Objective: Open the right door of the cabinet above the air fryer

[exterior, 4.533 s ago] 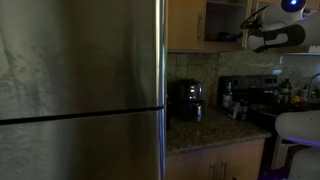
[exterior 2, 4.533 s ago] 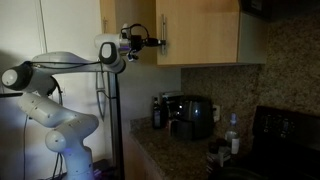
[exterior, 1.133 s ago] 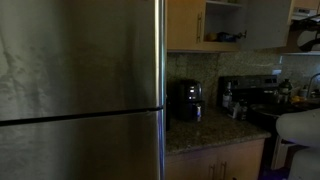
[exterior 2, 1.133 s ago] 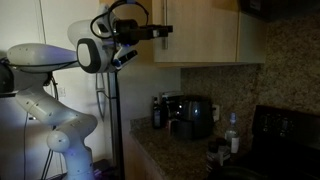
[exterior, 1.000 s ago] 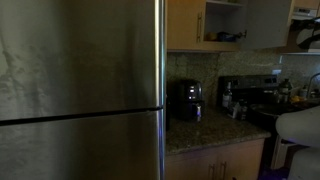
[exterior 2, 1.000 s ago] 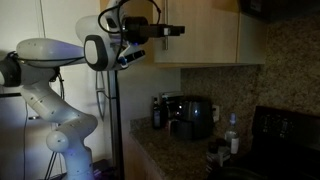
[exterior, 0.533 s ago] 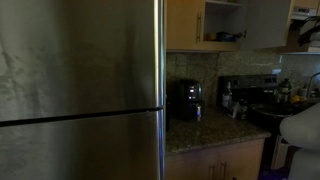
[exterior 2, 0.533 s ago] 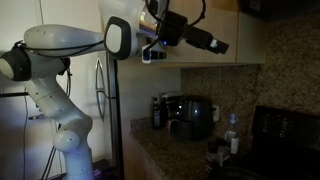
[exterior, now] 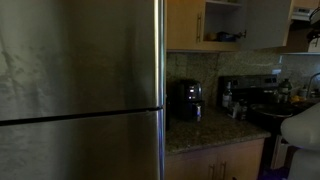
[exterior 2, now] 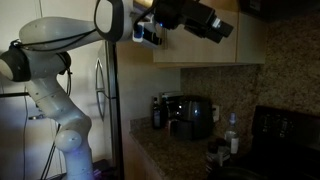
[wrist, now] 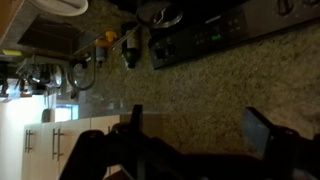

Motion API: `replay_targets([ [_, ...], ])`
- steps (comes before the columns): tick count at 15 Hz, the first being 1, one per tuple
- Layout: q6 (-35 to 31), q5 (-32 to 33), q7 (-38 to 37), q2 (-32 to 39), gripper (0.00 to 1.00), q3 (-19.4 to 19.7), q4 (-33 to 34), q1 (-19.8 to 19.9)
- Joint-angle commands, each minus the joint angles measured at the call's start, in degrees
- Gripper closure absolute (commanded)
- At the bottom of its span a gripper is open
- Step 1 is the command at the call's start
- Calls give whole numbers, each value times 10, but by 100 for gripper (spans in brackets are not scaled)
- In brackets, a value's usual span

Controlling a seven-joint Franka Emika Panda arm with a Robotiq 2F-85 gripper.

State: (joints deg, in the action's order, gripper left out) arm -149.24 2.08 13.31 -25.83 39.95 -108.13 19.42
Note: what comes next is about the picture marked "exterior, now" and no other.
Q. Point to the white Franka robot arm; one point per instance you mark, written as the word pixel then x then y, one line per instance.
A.
pixel 303 126

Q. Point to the black air fryer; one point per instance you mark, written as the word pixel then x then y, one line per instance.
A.
pixel 186 100

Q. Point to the wooden base cabinet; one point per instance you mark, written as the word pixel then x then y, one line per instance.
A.
pixel 213 160

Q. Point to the clear plastic water bottle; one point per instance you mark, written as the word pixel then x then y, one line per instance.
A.
pixel 227 96

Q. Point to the stainless steel refrigerator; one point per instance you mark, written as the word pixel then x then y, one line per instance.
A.
pixel 80 83

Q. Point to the blue Ziploc box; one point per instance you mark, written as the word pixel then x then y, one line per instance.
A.
pixel 226 36

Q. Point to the spice jar dark lid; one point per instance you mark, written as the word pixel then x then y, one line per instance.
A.
pixel 243 111

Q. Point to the black kitchen stove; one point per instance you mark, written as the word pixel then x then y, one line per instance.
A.
pixel 250 85

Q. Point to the dark frying pan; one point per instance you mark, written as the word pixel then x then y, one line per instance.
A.
pixel 270 109

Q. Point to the green capped bottle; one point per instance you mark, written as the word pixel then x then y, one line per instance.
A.
pixel 285 90

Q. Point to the yellow fruit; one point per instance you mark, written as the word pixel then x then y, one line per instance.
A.
pixel 296 99

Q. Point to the white cup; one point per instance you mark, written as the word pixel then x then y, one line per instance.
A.
pixel 303 91

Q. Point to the range hood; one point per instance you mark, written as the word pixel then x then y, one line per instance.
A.
pixel 301 13

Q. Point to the wooden wall cabinet body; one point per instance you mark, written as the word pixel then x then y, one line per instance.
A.
pixel 223 20

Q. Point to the small wooden wall cabinet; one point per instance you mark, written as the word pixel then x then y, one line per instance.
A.
pixel 306 2

